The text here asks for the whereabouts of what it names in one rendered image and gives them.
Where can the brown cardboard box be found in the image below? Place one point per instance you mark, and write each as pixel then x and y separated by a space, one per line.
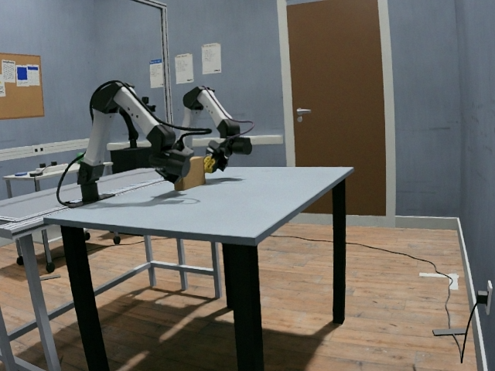
pixel 196 176

